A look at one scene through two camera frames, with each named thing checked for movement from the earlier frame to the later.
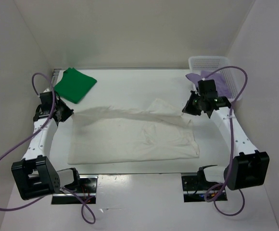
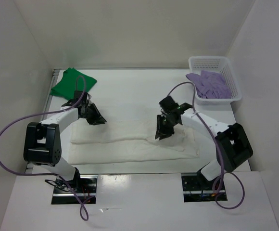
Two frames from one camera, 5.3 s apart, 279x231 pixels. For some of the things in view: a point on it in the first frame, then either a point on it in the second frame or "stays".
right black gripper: (188, 108) -> (161, 130)
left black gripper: (69, 112) -> (97, 119)
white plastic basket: (221, 65) stays
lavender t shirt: (221, 89) stays
